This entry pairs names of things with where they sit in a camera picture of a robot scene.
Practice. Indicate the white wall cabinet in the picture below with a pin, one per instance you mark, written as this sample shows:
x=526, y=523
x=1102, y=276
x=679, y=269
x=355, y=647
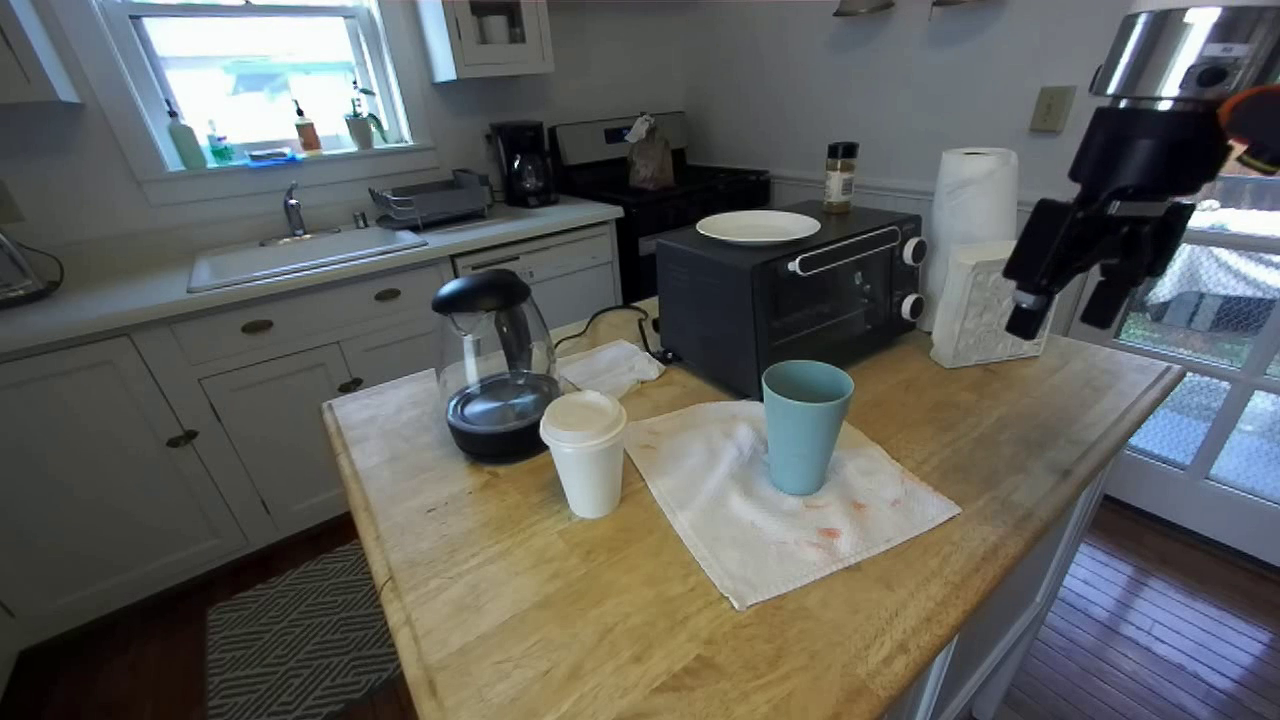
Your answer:
x=487, y=32

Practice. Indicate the wooden top kitchen island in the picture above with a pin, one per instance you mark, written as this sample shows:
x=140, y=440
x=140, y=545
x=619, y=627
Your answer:
x=1024, y=601

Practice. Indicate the green spray bottle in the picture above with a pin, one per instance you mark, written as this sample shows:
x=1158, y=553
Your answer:
x=362, y=122

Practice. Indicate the white base cabinets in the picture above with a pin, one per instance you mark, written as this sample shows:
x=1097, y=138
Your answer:
x=134, y=453

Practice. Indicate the black coffee maker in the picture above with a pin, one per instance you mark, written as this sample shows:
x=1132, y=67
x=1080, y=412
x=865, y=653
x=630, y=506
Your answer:
x=523, y=165

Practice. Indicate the blue sponge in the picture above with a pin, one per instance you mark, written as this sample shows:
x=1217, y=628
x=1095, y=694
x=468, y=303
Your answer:
x=271, y=156

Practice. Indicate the white framed window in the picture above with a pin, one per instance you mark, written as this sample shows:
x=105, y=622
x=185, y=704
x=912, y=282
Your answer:
x=252, y=80

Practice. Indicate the orange label bottle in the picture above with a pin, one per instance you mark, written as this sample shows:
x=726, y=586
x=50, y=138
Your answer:
x=305, y=128

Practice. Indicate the beige wall switch plate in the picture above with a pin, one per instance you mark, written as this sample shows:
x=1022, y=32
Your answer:
x=1052, y=110

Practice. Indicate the white lidded paper cup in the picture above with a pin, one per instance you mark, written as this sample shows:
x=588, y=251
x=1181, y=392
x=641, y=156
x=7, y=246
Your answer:
x=587, y=461

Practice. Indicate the black kitchen stove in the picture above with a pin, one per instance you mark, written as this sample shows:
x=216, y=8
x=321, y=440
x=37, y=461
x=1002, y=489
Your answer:
x=693, y=201

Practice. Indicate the green soap bottle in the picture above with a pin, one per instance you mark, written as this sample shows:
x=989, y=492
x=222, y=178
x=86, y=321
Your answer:
x=185, y=147

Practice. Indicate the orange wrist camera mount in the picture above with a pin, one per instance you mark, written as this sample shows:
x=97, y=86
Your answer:
x=1259, y=122

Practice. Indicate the white paper towel roll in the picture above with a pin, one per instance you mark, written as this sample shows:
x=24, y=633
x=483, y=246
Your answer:
x=974, y=195

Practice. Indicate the grey patterned rug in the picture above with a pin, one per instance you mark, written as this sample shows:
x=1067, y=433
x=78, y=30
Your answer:
x=301, y=647

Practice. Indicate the chrome faucet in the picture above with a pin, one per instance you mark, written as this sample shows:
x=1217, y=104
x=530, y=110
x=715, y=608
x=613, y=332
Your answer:
x=294, y=215

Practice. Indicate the brown paper bag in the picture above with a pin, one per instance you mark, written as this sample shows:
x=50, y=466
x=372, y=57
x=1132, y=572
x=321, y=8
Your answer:
x=651, y=156

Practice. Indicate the small white napkin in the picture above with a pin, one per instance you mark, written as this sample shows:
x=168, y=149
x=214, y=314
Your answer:
x=611, y=365

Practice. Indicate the white kitchen sink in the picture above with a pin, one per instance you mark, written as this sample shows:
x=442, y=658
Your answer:
x=301, y=258

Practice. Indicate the spice jar with black lid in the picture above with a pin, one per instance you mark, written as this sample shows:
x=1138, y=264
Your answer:
x=842, y=181

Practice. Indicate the black toaster oven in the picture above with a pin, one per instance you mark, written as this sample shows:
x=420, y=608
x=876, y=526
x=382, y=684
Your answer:
x=772, y=314

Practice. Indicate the light green plastic cup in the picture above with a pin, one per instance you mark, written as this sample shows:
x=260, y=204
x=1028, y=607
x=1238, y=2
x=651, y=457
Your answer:
x=805, y=427

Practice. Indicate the glass kettle with black lid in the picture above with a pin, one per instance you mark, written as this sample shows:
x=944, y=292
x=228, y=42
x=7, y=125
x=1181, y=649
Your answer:
x=496, y=387

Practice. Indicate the white plate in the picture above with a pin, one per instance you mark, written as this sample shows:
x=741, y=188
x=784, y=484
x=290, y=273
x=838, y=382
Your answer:
x=758, y=226

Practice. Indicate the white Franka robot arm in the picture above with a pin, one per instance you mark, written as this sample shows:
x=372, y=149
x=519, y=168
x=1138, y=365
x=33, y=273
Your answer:
x=1175, y=55

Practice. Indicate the white dishwasher panel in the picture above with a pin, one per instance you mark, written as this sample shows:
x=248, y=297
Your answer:
x=562, y=273

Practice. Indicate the stained white cloth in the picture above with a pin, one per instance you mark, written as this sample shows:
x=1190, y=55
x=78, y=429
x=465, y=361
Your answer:
x=746, y=534

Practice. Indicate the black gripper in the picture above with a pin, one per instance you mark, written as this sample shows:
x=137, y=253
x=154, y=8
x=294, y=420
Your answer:
x=1146, y=149

